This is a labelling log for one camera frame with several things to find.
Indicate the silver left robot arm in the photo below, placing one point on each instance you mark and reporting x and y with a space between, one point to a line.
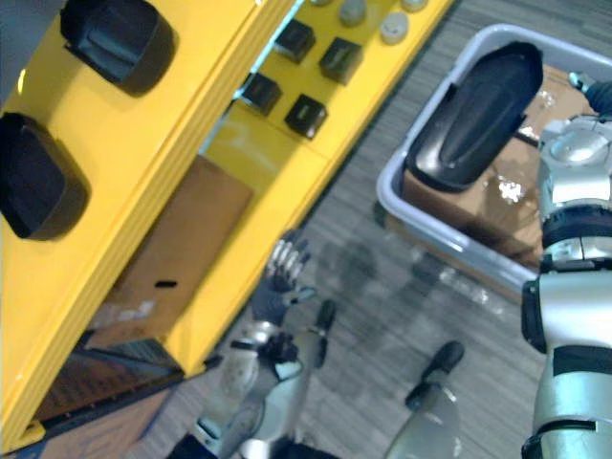
244 368

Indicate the yellow metal shelf unit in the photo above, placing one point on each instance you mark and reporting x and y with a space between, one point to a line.
143 158

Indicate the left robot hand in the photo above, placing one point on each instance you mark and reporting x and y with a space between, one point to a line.
279 287

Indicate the black plastic housing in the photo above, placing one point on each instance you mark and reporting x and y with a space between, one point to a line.
38 181
478 115
122 43

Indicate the dark flat tray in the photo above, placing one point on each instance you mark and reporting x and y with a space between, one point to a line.
105 378

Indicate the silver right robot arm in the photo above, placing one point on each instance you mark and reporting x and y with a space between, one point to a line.
574 306

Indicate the small black square box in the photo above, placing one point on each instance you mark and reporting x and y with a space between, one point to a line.
262 93
340 59
295 40
305 116

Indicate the white round plastic part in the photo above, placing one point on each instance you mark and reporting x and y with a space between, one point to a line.
413 4
394 27
353 10

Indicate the grey plastic bin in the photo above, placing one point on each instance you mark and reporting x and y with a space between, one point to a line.
430 225

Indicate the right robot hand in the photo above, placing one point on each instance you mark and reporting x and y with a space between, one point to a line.
595 93

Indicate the brown cardboard box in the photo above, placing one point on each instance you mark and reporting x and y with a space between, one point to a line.
191 229

